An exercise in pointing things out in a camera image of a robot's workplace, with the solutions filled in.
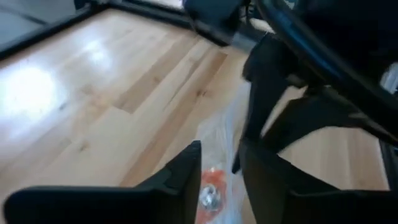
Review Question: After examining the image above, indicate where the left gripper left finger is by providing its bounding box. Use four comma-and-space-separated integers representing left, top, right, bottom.
3, 140, 203, 224

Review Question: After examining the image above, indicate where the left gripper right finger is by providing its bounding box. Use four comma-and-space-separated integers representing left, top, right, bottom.
238, 138, 398, 224

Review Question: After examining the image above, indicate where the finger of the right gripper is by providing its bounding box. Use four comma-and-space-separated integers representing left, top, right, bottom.
260, 93, 369, 154
231, 33, 307, 175

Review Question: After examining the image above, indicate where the clear plastic zip bag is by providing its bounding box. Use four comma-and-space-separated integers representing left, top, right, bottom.
193, 80, 259, 224

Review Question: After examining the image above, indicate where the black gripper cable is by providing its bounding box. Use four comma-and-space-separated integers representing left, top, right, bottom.
255, 0, 398, 110

